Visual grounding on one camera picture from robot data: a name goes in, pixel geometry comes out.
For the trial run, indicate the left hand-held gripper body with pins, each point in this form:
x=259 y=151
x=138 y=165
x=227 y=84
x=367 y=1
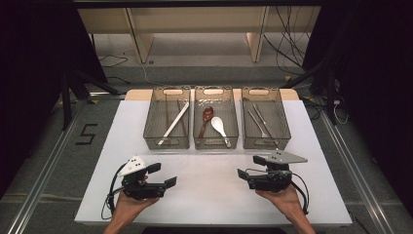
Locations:
x=133 y=165

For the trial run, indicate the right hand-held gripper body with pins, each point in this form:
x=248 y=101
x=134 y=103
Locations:
x=285 y=157

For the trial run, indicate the metal knife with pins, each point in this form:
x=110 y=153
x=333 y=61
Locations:
x=264 y=123

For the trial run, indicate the metal fork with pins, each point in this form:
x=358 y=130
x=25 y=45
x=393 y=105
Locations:
x=256 y=122

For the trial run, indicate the white chopstick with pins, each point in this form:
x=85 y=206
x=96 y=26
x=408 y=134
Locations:
x=175 y=124
x=172 y=125

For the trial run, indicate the transparent grey plastic bin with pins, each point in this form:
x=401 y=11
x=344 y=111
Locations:
x=156 y=120
x=227 y=110
x=276 y=110

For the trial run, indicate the white ceramic spoon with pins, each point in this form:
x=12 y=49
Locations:
x=217 y=123

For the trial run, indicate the brown wooden spoon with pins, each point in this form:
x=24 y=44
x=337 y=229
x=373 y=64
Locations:
x=207 y=113

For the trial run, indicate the person's left hand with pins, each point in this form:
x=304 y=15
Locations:
x=126 y=208

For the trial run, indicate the person's right hand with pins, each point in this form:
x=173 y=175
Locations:
x=285 y=203

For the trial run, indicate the black metal stand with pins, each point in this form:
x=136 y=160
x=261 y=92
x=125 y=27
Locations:
x=330 y=94
x=66 y=104

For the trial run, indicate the dark curtain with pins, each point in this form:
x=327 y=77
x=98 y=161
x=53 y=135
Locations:
x=32 y=65
x=373 y=81

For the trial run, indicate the light wooden desk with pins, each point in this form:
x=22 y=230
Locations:
x=195 y=19

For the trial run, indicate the black metal bar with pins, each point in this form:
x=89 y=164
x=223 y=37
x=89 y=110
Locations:
x=195 y=3

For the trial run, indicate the metal floor rail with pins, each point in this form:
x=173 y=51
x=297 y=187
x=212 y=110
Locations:
x=45 y=175
x=357 y=169

